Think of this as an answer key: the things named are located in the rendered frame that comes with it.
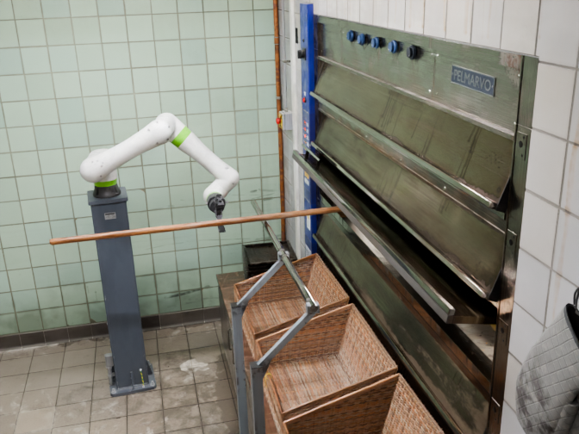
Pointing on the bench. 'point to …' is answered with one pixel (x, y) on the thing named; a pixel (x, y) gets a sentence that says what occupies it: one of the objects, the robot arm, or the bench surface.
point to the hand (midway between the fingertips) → (221, 218)
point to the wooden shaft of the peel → (192, 226)
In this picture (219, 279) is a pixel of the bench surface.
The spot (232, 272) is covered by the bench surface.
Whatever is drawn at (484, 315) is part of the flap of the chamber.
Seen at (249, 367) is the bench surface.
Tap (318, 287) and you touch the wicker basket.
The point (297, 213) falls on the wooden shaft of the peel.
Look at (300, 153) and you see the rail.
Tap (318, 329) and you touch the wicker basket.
